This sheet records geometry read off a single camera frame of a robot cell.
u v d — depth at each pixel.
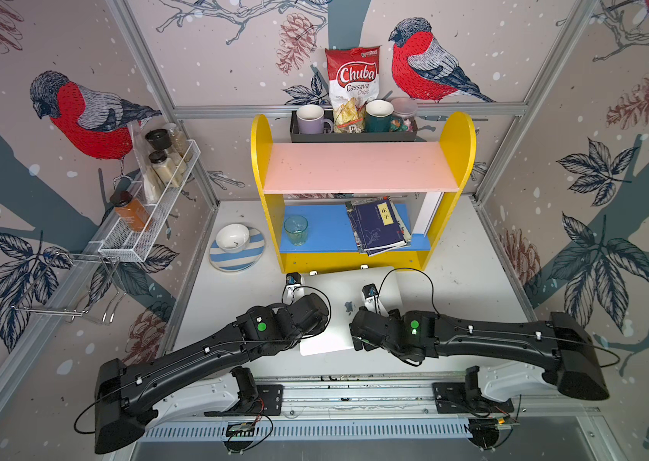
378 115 0.80
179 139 0.85
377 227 0.90
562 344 0.42
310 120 0.82
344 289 0.82
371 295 0.67
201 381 0.57
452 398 0.72
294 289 0.65
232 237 1.04
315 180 0.71
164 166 0.76
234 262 1.01
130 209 0.65
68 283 0.56
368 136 0.86
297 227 0.89
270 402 0.73
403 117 0.85
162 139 0.78
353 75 0.78
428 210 0.81
